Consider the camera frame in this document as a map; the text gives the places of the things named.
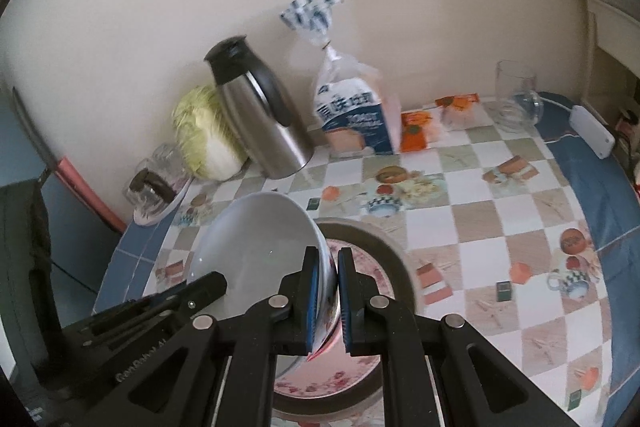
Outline stainless steel plate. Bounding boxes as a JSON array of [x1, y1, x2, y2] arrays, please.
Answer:
[[272, 217, 426, 415]]

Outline stainless steel thermos jug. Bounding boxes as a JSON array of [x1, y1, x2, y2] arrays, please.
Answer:
[[204, 36, 315, 180]]

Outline large white bowl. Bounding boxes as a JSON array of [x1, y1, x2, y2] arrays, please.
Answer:
[[186, 193, 332, 360]]

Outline napa cabbage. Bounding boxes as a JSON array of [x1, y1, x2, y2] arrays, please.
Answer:
[[172, 86, 249, 181]]

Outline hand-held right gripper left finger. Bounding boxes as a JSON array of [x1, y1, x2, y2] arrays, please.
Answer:
[[112, 246, 321, 427]]

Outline clear glass mug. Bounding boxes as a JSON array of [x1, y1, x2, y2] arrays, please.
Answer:
[[494, 60, 544, 131]]

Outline upturned clear glass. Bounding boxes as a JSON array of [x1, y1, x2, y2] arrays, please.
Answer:
[[145, 142, 188, 188], [123, 167, 176, 220]]

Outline round pink floral plate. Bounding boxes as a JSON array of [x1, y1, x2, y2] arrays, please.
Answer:
[[274, 236, 396, 400]]

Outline black ribbed object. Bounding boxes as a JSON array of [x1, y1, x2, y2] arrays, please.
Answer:
[[0, 179, 66, 360]]

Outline bagged toast bread loaf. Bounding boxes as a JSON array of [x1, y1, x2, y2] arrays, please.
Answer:
[[279, 0, 403, 158]]

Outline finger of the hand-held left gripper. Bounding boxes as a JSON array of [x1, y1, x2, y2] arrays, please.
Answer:
[[145, 271, 229, 315]]

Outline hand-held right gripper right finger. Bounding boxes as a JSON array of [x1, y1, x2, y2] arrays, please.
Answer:
[[336, 247, 583, 427]]

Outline glass cups on tray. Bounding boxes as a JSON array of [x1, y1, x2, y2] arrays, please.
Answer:
[[131, 177, 193, 226]]

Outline white power bank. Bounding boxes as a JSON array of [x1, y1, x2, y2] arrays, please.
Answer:
[[568, 105, 615, 160]]

